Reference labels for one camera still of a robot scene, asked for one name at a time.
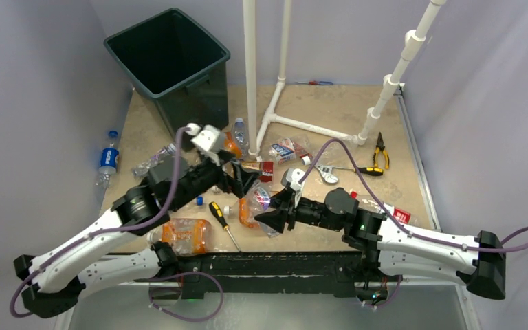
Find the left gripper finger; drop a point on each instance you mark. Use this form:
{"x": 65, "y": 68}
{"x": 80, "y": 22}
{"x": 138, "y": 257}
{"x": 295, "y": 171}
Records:
{"x": 228, "y": 186}
{"x": 242, "y": 179}

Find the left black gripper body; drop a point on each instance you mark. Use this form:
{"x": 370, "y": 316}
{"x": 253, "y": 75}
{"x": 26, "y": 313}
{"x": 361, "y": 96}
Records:
{"x": 203, "y": 177}

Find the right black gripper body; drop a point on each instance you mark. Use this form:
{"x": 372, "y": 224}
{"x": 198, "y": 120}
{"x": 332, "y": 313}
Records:
{"x": 309, "y": 212}

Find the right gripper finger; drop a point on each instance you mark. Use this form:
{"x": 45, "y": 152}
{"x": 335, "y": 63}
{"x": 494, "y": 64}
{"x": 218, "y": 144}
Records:
{"x": 285, "y": 196}
{"x": 276, "y": 220}

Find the clear Pocari Sweat bottle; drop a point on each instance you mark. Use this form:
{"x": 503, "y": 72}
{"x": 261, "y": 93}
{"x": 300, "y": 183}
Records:
{"x": 261, "y": 191}

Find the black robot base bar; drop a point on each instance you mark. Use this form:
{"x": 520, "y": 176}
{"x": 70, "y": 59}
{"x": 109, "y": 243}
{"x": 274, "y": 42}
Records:
{"x": 343, "y": 274}

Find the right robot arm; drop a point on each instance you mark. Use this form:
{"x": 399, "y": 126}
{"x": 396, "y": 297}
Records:
{"x": 391, "y": 248}

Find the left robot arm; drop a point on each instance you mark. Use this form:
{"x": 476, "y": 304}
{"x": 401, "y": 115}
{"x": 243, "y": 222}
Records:
{"x": 52, "y": 283}

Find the orange label bottle near bin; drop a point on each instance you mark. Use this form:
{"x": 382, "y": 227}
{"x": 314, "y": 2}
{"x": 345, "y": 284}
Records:
{"x": 231, "y": 145}

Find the dark green plastic bin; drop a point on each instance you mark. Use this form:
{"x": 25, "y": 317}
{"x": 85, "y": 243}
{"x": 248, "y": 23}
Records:
{"x": 178, "y": 66}

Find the orange label bottle centre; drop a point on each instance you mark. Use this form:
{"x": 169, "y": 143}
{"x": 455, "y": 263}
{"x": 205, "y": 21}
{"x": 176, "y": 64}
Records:
{"x": 245, "y": 210}

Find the yellow black screwdriver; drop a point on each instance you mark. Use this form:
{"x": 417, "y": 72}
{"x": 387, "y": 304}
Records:
{"x": 218, "y": 214}

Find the red gold label bottle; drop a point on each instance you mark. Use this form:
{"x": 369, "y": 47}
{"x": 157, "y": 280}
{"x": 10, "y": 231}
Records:
{"x": 266, "y": 169}

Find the clear small water bottle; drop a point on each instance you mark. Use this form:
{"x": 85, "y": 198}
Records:
{"x": 240, "y": 136}

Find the blue white label bottle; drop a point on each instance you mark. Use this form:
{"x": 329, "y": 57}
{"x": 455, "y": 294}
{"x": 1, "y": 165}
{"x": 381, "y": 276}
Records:
{"x": 291, "y": 148}

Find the orange label bottle front left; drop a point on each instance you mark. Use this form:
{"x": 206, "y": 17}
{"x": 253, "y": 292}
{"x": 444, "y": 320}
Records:
{"x": 187, "y": 237}

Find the crushed clear bottle left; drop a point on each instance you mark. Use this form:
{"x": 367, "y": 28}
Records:
{"x": 142, "y": 168}

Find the yellow black pliers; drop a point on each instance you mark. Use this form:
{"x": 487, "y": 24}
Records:
{"x": 380, "y": 149}

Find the small red blue screwdriver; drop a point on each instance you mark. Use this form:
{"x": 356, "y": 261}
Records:
{"x": 315, "y": 83}

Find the Pepsi bottle by wall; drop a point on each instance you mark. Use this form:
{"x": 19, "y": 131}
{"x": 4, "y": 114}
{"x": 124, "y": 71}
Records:
{"x": 108, "y": 161}

